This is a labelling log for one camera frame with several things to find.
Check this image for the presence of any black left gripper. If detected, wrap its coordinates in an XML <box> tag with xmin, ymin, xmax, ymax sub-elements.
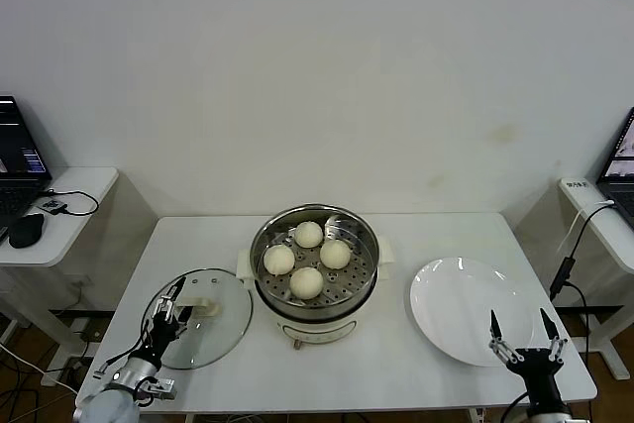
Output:
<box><xmin>146</xmin><ymin>277</ymin><xmax>194</xmax><ymax>360</ymax></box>

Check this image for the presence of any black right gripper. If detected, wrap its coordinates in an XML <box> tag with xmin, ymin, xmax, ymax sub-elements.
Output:
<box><xmin>488</xmin><ymin>307</ymin><xmax>569</xmax><ymax>394</ymax></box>

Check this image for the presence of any round glass lid cream handle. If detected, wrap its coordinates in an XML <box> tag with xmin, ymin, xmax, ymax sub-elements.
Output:
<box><xmin>141</xmin><ymin>267</ymin><xmax>255</xmax><ymax>370</ymax></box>

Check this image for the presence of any white steamed baozi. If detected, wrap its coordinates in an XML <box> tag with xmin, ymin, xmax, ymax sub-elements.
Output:
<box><xmin>288</xmin><ymin>266</ymin><xmax>325</xmax><ymax>300</ymax></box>
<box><xmin>319</xmin><ymin>239</ymin><xmax>353</xmax><ymax>269</ymax></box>
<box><xmin>262</xmin><ymin>244</ymin><xmax>296</xmax><ymax>276</ymax></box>
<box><xmin>294</xmin><ymin>220</ymin><xmax>324</xmax><ymax>249</ymax></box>

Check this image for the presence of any stainless steel steamer basket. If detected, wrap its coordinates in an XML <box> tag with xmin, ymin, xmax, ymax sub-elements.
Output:
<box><xmin>249</xmin><ymin>202</ymin><xmax>381</xmax><ymax>320</ymax></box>

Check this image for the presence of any white round plate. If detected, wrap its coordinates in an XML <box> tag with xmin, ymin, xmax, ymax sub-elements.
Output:
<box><xmin>409</xmin><ymin>257</ymin><xmax>535</xmax><ymax>369</ymax></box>

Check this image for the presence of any cream electric cooker base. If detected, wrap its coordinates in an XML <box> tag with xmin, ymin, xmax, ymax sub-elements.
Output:
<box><xmin>235</xmin><ymin>237</ymin><xmax>396</xmax><ymax>353</ymax></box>

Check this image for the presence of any small black device white sticker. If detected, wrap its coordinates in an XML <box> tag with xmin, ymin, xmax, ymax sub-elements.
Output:
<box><xmin>37</xmin><ymin>197</ymin><xmax>67</xmax><ymax>216</ymax></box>

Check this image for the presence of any black computer mouse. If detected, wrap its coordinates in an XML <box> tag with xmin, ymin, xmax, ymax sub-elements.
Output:
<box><xmin>8</xmin><ymin>212</ymin><xmax>46</xmax><ymax>249</ymax></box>

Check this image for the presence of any dark grey laptop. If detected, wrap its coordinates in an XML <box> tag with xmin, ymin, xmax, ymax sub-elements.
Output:
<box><xmin>596</xmin><ymin>106</ymin><xmax>634</xmax><ymax>224</ymax></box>

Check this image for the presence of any black laptop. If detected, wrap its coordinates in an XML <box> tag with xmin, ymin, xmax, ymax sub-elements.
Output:
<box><xmin>0</xmin><ymin>94</ymin><xmax>53</xmax><ymax>230</ymax></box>

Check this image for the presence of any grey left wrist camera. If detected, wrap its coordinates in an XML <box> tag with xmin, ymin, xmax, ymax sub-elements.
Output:
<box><xmin>141</xmin><ymin>375</ymin><xmax>178</xmax><ymax>401</ymax></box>

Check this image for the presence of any white strap cable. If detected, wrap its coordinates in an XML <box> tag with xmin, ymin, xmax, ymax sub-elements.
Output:
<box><xmin>557</xmin><ymin>199</ymin><xmax>618</xmax><ymax>256</ymax></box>

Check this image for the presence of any thin black device cable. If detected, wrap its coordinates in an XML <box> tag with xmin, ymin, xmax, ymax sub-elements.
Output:
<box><xmin>42</xmin><ymin>188</ymin><xmax>99</xmax><ymax>218</ymax></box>

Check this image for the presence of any white floor cable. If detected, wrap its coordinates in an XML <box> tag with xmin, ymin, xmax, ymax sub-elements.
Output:
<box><xmin>0</xmin><ymin>341</ymin><xmax>70</xmax><ymax>387</ymax></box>

